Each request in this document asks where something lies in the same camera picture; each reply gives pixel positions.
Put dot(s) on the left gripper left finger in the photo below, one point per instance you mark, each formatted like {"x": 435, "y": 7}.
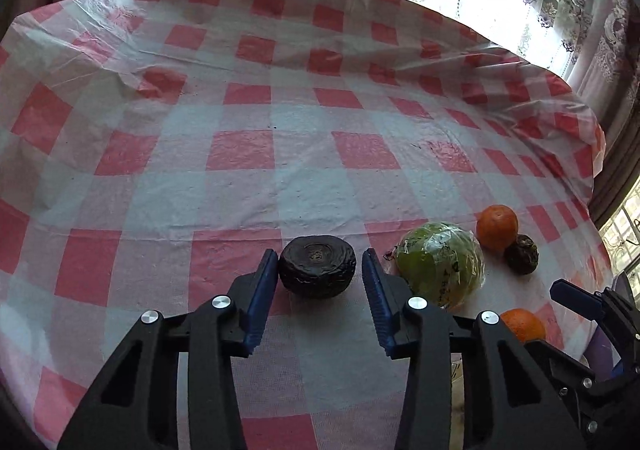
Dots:
{"x": 132, "y": 403}

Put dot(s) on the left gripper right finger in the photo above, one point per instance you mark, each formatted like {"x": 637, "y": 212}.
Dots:
{"x": 508, "y": 402}

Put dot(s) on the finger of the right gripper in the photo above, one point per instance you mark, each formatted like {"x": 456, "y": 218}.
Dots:
{"x": 587, "y": 305}

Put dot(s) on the orange tangerine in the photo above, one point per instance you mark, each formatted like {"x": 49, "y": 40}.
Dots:
{"x": 525, "y": 326}
{"x": 497, "y": 227}

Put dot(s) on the small dark dried fruit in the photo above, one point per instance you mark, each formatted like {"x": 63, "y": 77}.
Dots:
{"x": 522, "y": 256}

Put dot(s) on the green fruit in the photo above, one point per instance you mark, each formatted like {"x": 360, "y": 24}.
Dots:
{"x": 441, "y": 262}

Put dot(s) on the dark wrinkled round fruit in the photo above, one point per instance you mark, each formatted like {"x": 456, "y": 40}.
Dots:
{"x": 317, "y": 266}

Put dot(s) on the red white checkered tablecloth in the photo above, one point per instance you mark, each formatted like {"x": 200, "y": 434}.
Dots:
{"x": 153, "y": 150}

